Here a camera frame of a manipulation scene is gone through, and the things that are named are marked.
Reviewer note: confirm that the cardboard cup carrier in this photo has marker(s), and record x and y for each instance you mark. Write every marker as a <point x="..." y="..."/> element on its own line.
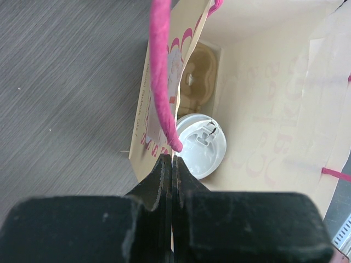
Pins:
<point x="198" y="83"/>

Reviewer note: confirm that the pink paper gift bag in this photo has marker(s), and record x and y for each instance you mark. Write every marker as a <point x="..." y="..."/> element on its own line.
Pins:
<point x="282" y="96"/>

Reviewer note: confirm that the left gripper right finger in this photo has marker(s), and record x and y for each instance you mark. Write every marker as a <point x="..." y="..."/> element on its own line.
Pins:
<point x="212" y="226"/>

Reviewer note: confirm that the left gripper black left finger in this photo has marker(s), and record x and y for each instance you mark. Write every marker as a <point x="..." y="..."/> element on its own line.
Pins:
<point x="135" y="227"/>

